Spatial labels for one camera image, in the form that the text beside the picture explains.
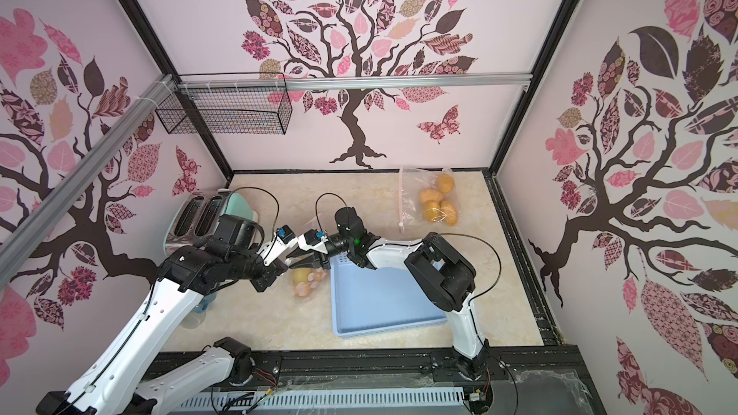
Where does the orange potato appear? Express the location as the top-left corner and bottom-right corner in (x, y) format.
(418, 188), (444, 205)
(306, 269), (329, 296)
(440, 201), (459, 226)
(422, 201), (446, 222)
(434, 173), (455, 194)

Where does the clear zipper bag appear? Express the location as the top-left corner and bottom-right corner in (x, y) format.
(290, 267), (330, 299)
(398, 167), (460, 232)

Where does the yellow green potato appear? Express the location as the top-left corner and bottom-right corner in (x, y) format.
(291, 268), (313, 286)

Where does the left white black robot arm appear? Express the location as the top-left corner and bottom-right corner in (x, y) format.
(36, 215), (295, 414)

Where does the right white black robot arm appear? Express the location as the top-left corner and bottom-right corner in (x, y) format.
(318, 207), (489, 380)

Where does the mint green toaster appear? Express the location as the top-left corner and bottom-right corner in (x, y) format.
(163, 190), (259, 256)

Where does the light blue plastic basket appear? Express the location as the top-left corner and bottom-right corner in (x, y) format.
(331, 255), (447, 338)

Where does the white vent strip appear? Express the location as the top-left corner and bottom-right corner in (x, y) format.
(171, 387), (469, 414)

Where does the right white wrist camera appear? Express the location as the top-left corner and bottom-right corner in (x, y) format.
(291, 230), (329, 257)

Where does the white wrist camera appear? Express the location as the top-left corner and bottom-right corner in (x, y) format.
(291, 230), (329, 257)
(258, 226), (298, 266)

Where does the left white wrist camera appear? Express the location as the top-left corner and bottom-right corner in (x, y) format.
(258, 226), (298, 266)

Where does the black wire basket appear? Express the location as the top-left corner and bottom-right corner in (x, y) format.
(156, 72), (293, 136)

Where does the aluminium frame bar back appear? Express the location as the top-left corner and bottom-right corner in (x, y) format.
(178, 72), (532, 91)

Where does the aluminium frame bar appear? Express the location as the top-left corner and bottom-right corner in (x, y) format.
(178, 72), (532, 91)
(1, 74), (176, 286)

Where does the aluminium frame bar left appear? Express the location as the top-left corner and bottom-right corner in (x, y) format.
(1, 74), (176, 286)

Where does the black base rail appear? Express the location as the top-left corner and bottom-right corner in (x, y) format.
(144, 346), (605, 414)

